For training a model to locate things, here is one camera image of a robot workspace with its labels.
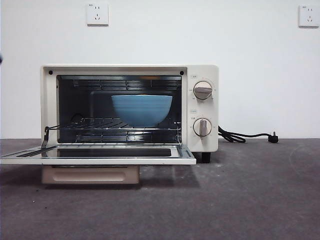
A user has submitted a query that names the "blue ribbed bowl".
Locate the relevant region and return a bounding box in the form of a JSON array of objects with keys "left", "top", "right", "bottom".
[{"left": 111, "top": 94, "right": 173, "bottom": 128}]

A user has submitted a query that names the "cream Toshiba toaster oven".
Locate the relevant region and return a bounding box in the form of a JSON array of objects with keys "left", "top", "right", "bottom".
[{"left": 0, "top": 64, "right": 220, "bottom": 186}]

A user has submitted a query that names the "glass oven door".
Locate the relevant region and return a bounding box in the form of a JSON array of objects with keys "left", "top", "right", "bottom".
[{"left": 0, "top": 146, "right": 197, "bottom": 186}]

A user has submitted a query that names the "beige oven door handle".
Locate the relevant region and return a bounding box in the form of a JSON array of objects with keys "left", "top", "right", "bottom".
[{"left": 41, "top": 164, "right": 141, "bottom": 185}]

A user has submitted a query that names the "oven timer knob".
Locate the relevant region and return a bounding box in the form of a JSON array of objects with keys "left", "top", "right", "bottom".
[{"left": 193, "top": 117, "right": 213, "bottom": 138}]

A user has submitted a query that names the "oven temperature knob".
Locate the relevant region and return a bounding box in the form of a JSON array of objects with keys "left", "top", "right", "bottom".
[{"left": 193, "top": 80, "right": 215, "bottom": 100}]

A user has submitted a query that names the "metal oven wire rack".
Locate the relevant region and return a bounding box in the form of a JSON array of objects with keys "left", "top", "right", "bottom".
[{"left": 58, "top": 116, "right": 183, "bottom": 132}]

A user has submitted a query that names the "black power cable with plug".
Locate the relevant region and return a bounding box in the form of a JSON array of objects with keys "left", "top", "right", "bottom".
[{"left": 217, "top": 124, "right": 280, "bottom": 144}]

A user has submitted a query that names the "white wall socket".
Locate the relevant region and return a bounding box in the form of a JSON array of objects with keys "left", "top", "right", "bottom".
[
  {"left": 298, "top": 4, "right": 320, "bottom": 28},
  {"left": 86, "top": 2, "right": 110, "bottom": 27}
]

